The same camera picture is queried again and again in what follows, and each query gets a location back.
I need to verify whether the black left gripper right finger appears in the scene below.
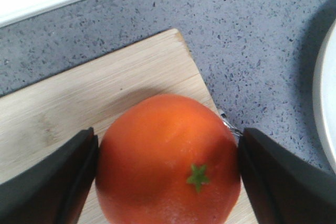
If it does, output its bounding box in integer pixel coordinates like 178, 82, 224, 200
238, 128, 335, 223

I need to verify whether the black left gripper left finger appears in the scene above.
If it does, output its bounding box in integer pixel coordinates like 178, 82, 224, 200
1, 127, 99, 223

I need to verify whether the beige round plate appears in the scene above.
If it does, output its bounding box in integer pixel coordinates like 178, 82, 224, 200
312, 22, 335, 172

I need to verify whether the orange mandarin fruit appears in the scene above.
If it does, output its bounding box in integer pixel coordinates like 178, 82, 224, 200
96, 94, 240, 223

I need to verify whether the wooden cutting board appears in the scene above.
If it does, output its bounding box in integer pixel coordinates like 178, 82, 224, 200
1, 29, 257, 223

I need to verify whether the metal cutting board handle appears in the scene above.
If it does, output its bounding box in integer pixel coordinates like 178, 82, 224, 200
218, 109, 243, 137

